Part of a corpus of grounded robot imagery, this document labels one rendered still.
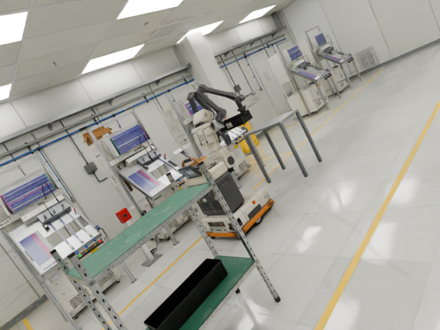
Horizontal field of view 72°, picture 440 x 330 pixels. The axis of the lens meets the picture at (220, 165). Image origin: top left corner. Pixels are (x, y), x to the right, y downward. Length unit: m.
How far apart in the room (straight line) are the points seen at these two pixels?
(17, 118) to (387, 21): 9.03
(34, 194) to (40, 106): 2.25
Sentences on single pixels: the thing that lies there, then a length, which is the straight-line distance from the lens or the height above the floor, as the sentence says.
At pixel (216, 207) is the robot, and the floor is 0.39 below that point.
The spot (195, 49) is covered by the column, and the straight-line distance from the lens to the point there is 7.32.
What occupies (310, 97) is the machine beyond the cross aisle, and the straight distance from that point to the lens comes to 7.86.
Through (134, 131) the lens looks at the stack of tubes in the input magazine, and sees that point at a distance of 4.69.
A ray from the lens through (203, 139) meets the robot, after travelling 3.46.
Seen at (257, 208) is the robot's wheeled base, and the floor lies 0.16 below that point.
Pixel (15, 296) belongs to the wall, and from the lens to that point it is 5.74.
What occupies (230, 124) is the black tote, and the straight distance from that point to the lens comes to 3.69.
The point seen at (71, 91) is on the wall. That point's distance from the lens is 6.27.
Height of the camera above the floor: 1.37
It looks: 10 degrees down
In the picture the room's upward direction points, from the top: 29 degrees counter-clockwise
